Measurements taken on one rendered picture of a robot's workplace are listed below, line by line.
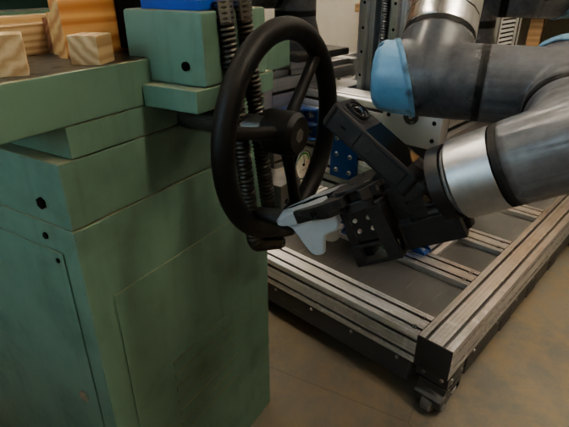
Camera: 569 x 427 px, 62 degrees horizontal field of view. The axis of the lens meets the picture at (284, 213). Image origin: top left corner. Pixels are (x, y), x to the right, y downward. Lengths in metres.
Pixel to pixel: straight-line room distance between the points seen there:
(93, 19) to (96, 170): 0.21
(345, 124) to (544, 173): 0.18
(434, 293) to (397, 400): 0.30
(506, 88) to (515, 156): 0.10
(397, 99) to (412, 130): 0.52
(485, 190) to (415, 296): 0.97
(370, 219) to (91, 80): 0.37
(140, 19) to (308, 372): 1.04
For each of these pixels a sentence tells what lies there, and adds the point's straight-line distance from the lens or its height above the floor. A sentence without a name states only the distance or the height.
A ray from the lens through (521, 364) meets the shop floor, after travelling 1.59.
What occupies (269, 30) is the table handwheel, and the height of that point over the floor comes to 0.94.
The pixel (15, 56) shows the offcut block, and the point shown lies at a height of 0.92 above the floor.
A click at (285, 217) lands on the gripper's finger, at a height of 0.76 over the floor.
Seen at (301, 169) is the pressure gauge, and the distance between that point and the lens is 0.96.
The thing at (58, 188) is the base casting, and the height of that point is 0.77.
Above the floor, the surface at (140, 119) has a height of 0.82.
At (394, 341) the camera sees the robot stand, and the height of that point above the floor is 0.18.
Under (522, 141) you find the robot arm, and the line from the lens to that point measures 0.42.
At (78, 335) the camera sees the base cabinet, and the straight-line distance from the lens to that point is 0.77.
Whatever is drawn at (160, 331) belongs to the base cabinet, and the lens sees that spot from 0.83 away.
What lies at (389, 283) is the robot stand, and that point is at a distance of 1.41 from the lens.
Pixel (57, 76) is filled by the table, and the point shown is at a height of 0.90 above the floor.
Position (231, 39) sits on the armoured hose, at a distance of 0.64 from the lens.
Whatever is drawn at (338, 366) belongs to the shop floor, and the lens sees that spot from 1.43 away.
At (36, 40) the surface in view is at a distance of 0.78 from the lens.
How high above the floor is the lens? 0.99
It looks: 26 degrees down
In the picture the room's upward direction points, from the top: straight up
